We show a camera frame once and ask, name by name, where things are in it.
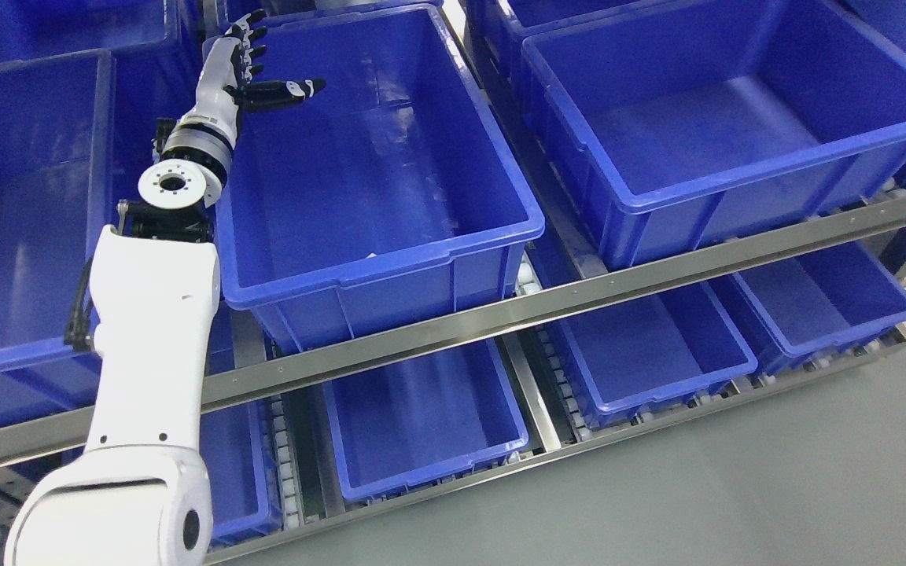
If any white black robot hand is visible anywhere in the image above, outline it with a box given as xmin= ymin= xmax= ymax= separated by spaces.
xmin=179 ymin=9 xmax=326 ymax=142

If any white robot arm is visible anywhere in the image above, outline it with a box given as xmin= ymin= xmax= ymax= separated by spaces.
xmin=3 ymin=208 xmax=220 ymax=565

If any metal shelf rack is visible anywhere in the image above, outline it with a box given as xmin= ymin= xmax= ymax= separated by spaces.
xmin=0 ymin=185 xmax=906 ymax=566

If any large blue bin left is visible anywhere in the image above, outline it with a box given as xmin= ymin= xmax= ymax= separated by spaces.
xmin=0 ymin=53 xmax=114 ymax=427

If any large blue bin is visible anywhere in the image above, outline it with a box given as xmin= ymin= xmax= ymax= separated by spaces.
xmin=0 ymin=53 xmax=114 ymax=427
xmin=215 ymin=2 xmax=544 ymax=354
xmin=519 ymin=1 xmax=906 ymax=271

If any large blue bin centre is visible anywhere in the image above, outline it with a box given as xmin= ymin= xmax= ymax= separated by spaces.
xmin=215 ymin=2 xmax=544 ymax=354

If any lower blue bin left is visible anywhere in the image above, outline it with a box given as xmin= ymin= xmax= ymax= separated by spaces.
xmin=200 ymin=311 xmax=284 ymax=547

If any lower blue bin centre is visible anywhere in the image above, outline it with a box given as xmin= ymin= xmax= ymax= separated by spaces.
xmin=322 ymin=340 xmax=529 ymax=504

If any large blue bin right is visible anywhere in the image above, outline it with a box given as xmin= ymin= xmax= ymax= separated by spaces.
xmin=519 ymin=1 xmax=906 ymax=271

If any lower blue bin middle right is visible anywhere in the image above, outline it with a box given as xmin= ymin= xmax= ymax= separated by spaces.
xmin=547 ymin=282 xmax=758 ymax=430

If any lower blue bin far right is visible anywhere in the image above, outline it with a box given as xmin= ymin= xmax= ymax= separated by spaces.
xmin=709 ymin=241 xmax=906 ymax=377

